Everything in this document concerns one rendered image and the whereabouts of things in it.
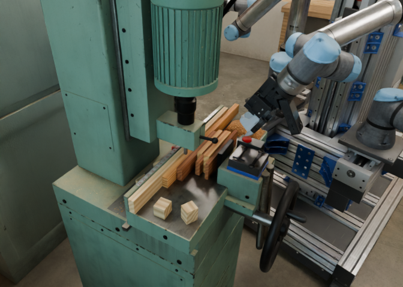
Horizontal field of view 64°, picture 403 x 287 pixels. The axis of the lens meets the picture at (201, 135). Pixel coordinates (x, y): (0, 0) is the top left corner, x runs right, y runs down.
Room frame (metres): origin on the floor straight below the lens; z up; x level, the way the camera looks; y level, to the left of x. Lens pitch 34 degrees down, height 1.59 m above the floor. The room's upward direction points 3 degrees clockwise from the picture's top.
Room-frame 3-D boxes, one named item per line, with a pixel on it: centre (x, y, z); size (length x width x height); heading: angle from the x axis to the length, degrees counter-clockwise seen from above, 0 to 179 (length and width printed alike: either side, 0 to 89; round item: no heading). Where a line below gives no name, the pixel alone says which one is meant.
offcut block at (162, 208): (0.62, 0.10, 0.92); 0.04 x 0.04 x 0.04; 65
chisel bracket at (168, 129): (0.84, 0.07, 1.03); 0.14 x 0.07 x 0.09; 63
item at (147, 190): (0.88, 0.04, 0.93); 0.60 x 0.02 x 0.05; 153
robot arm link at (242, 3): (1.72, -0.20, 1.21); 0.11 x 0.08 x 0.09; 63
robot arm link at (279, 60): (1.49, -0.37, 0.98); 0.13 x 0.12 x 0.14; 153
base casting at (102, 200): (0.88, 0.16, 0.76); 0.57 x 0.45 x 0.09; 63
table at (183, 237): (0.82, -0.07, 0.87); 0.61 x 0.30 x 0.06; 153
